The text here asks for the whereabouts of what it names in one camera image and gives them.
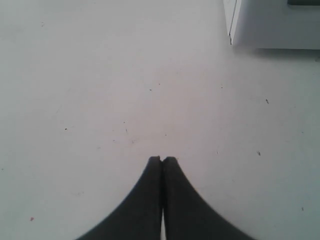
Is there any white Midea microwave oven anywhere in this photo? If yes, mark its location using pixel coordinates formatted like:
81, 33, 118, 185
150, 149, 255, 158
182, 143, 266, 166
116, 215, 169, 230
223, 0, 320, 50

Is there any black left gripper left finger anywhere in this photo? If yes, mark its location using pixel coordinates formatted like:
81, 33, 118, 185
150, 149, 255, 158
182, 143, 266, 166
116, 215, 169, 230
79, 156, 163, 240

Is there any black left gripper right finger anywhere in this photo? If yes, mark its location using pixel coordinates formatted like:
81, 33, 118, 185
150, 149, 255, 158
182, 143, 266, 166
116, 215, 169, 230
162, 157, 252, 240

